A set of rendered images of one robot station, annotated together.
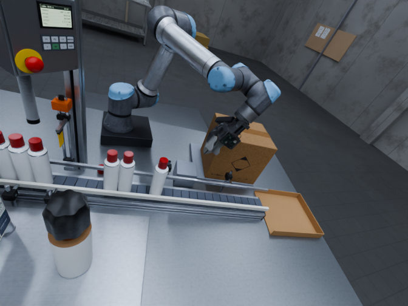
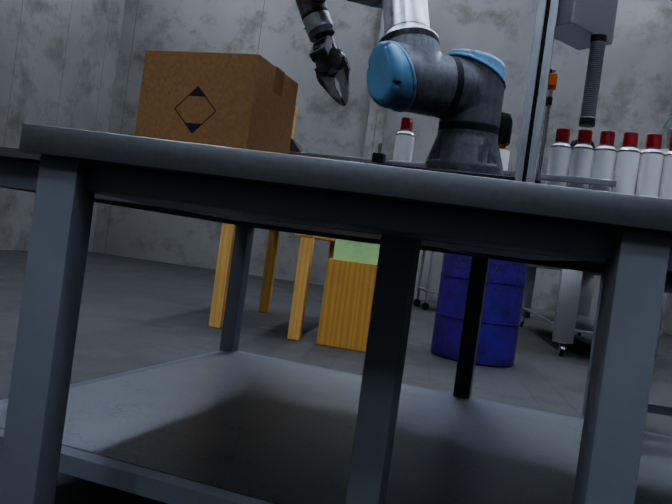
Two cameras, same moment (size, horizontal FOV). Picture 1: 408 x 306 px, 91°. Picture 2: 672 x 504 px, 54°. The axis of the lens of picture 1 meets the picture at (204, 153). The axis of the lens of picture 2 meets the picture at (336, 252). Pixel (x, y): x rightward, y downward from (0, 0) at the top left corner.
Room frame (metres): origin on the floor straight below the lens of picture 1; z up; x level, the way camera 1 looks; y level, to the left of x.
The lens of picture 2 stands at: (2.02, 1.13, 0.72)
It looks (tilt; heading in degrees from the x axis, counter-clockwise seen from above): 0 degrees down; 219
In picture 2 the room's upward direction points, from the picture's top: 8 degrees clockwise
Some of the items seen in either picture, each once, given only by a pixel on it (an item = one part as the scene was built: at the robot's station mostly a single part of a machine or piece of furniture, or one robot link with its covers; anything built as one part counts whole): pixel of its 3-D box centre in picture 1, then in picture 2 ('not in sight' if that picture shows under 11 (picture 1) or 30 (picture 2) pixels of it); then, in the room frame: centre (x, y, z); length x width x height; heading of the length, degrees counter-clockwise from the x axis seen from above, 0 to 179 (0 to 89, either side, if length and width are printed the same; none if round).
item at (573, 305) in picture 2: not in sight; (580, 296); (-5.30, -1.31, 0.53); 2.86 x 1.13 x 1.07; 30
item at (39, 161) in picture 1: (40, 163); (558, 169); (0.41, 0.50, 0.98); 0.05 x 0.05 x 0.20
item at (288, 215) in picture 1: (286, 211); not in sight; (0.81, -0.54, 0.85); 0.30 x 0.26 x 0.04; 111
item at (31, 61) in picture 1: (33, 64); not in sight; (0.43, 0.48, 1.33); 0.04 x 0.03 x 0.04; 166
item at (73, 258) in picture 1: (71, 237); (493, 162); (0.22, 0.22, 1.03); 0.09 x 0.09 x 0.30
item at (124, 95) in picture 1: (122, 98); (470, 90); (0.90, 0.50, 1.05); 0.13 x 0.12 x 0.14; 153
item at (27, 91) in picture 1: (27, 93); (592, 81); (0.49, 0.58, 1.18); 0.04 x 0.04 x 0.21
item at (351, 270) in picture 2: not in sight; (324, 210); (-2.15, -2.45, 1.00); 1.55 x 1.38 x 2.00; 28
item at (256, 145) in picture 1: (234, 149); (218, 121); (0.97, -0.15, 0.99); 0.30 x 0.24 x 0.27; 111
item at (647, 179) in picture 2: not in sight; (648, 177); (0.34, 0.70, 0.98); 0.05 x 0.05 x 0.20
